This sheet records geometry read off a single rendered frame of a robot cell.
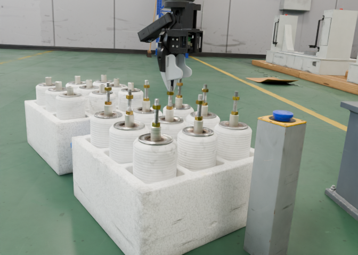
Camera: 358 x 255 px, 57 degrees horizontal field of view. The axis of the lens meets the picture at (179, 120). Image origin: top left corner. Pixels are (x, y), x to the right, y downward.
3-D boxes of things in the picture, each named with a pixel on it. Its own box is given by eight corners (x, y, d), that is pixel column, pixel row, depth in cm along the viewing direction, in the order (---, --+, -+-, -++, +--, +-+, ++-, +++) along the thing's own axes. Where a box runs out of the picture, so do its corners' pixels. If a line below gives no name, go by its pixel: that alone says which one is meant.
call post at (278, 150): (262, 239, 80) (278, 114, 72) (287, 255, 75) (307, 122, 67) (242, 249, 76) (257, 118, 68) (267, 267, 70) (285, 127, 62)
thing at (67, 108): (80, 139, 124) (78, 92, 119) (90, 146, 117) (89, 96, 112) (54, 143, 118) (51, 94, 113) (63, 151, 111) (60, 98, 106)
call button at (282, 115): (279, 118, 70) (281, 108, 69) (296, 122, 67) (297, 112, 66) (267, 120, 68) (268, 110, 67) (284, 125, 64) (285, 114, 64)
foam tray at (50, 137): (112, 129, 162) (112, 93, 157) (156, 154, 132) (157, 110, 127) (27, 142, 138) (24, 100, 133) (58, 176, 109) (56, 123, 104)
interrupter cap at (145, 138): (140, 134, 74) (140, 132, 74) (174, 136, 74) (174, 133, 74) (135, 145, 67) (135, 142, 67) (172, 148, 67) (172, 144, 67)
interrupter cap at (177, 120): (183, 126, 83) (184, 123, 83) (153, 124, 83) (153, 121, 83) (183, 118, 90) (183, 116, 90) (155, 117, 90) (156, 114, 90)
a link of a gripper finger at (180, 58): (187, 93, 82) (188, 55, 80) (168, 89, 86) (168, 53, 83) (193, 90, 85) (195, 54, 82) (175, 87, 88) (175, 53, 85)
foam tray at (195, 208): (179, 168, 119) (182, 120, 115) (265, 217, 90) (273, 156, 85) (73, 195, 97) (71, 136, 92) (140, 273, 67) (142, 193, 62)
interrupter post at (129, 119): (127, 129, 78) (128, 116, 77) (122, 126, 80) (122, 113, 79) (136, 127, 80) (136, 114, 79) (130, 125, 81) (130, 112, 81)
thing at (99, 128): (97, 169, 98) (96, 110, 94) (129, 171, 98) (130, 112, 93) (86, 183, 89) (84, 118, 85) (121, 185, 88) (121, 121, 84)
